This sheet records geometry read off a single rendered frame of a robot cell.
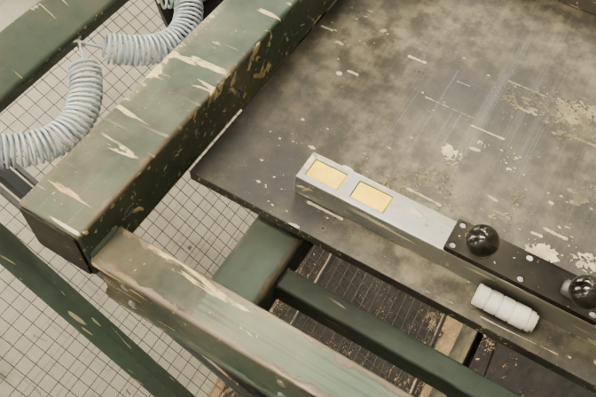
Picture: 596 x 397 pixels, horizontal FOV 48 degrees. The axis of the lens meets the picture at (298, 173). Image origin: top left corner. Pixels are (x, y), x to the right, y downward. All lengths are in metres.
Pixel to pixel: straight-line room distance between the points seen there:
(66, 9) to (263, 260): 0.73
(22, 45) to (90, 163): 0.54
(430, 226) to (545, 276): 0.15
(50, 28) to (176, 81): 0.51
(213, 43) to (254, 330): 0.43
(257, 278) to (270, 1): 0.43
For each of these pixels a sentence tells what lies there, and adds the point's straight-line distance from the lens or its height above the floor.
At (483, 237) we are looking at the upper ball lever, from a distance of 0.76.
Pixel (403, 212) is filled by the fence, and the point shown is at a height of 1.57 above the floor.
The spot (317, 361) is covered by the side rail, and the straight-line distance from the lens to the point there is 0.79.
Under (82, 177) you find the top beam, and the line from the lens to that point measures 0.88.
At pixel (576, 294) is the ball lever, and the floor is 1.45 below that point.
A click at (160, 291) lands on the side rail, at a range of 0.83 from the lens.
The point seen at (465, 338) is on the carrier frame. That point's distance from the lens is 2.10.
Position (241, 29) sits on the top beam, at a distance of 1.02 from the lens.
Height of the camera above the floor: 1.89
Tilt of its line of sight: 12 degrees down
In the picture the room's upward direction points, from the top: 46 degrees counter-clockwise
